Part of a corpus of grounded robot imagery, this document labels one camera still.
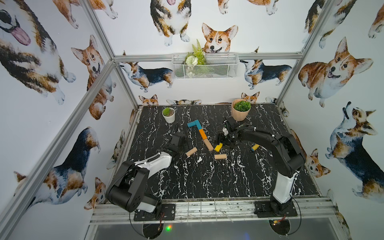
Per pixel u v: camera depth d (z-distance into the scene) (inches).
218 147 37.4
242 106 41.4
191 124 43.1
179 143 27.9
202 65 33.2
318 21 31.4
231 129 30.1
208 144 38.4
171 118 42.0
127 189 17.1
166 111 41.2
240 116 41.3
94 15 29.1
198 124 42.9
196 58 32.2
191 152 37.4
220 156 36.5
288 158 19.8
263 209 28.9
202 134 40.7
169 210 29.2
